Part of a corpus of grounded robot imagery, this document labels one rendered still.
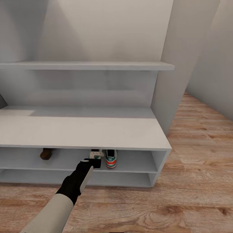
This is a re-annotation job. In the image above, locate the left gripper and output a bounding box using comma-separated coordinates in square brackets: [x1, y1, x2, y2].
[89, 158, 101, 169]

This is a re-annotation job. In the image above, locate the sandal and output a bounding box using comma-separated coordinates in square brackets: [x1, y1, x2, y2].
[40, 148, 54, 160]

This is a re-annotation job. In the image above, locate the gym shoe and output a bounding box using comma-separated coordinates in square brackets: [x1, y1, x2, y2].
[105, 150, 118, 169]
[90, 149, 102, 159]

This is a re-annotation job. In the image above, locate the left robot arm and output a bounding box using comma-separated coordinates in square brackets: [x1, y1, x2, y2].
[20, 151, 105, 233]

